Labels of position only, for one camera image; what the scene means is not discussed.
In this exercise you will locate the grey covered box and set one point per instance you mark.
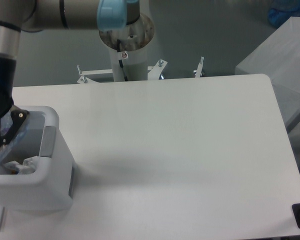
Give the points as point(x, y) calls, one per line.
point(278, 57)

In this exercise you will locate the blue plastic bag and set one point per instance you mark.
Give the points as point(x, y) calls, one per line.
point(281, 10)

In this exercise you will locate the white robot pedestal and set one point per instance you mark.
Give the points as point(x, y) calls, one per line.
point(127, 49)

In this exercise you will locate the white bracket with bolts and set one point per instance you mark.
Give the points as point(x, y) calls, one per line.
point(94, 76)

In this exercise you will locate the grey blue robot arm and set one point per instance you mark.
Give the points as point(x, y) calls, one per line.
point(38, 15)

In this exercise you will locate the clear crushed plastic bottle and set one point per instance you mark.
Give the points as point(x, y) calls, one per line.
point(6, 123)

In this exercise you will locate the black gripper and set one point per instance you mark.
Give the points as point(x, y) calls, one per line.
point(12, 118)

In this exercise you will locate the metal clamp bolt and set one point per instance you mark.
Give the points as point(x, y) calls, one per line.
point(198, 72)

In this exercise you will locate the white trash can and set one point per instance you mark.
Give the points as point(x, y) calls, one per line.
point(37, 167)

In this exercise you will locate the white wrapper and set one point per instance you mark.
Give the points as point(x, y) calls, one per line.
point(28, 166)

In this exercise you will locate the white bracket right bolt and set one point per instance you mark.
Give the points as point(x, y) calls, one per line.
point(156, 72)

